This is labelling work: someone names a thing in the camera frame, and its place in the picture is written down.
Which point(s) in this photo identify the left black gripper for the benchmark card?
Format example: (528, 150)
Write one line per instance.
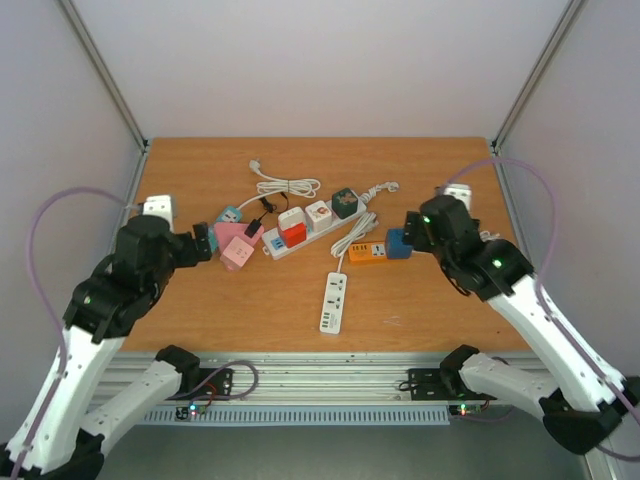
(191, 256)

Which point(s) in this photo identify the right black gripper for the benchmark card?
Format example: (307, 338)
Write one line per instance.
(411, 229)

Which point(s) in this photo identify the blue cube adapter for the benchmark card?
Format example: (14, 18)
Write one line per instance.
(395, 247)

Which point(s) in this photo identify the pink triangular power strip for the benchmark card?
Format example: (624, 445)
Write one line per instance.
(220, 234)

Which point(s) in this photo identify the small black charger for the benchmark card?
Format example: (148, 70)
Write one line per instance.
(269, 208)

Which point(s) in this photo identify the dark green cube adapter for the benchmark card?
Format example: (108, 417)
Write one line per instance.
(344, 203)

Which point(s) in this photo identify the long white multicolour power strip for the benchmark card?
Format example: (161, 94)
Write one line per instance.
(275, 246)

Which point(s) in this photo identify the white cube adapter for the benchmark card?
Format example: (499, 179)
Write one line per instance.
(319, 216)

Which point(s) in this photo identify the red cube adapter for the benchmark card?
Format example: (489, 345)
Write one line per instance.
(294, 236)

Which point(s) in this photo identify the pink cube adapter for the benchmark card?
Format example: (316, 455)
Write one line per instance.
(236, 254)

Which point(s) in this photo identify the small white adapter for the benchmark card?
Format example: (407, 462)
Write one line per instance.
(290, 218)

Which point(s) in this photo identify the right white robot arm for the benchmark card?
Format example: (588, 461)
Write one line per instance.
(582, 400)

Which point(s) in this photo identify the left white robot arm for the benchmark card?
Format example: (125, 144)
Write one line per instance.
(62, 438)

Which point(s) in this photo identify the teal power strip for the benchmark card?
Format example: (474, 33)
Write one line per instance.
(230, 214)

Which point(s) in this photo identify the orange power strip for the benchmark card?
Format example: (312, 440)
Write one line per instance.
(367, 253)

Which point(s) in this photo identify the white power strip with USB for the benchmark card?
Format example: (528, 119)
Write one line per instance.
(333, 303)

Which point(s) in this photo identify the left small circuit board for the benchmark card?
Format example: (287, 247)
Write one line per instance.
(192, 412)

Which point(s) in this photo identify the small circuit board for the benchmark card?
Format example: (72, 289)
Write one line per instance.
(464, 410)
(192, 412)

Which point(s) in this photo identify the right small circuit board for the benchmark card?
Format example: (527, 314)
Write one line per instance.
(464, 410)

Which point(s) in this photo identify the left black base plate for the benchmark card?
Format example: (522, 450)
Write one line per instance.
(205, 385)

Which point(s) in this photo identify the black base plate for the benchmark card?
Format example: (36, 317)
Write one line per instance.
(425, 384)
(205, 385)

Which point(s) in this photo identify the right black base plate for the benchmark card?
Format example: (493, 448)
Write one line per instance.
(425, 384)

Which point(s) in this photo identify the grey slotted cable duct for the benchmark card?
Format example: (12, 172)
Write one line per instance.
(284, 416)

